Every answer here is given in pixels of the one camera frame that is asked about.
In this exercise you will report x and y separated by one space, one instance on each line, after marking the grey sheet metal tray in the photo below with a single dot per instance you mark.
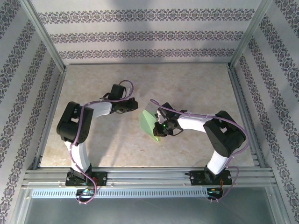
149 212

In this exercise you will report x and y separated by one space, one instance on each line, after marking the aluminium frame post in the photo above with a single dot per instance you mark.
248 35
44 35

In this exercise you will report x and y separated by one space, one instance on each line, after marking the small circuit board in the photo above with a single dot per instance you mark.
86 191
213 191

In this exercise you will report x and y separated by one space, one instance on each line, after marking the wide aluminium mounting rail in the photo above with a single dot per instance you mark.
149 177

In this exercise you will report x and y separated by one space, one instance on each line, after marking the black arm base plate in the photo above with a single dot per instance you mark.
102 178
196 178

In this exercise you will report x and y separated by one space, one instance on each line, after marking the light green paper sheet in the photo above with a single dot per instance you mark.
147 123

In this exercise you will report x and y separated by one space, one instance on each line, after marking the aluminium side frame rail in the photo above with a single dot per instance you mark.
245 116
51 116

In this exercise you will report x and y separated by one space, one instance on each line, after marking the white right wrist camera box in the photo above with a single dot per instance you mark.
160 115

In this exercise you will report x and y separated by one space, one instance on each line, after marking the thin aluminium frame rail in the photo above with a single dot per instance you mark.
147 63

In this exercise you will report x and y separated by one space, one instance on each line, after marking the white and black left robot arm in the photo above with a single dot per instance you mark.
72 126

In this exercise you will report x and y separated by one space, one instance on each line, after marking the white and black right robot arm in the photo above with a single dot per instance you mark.
224 135

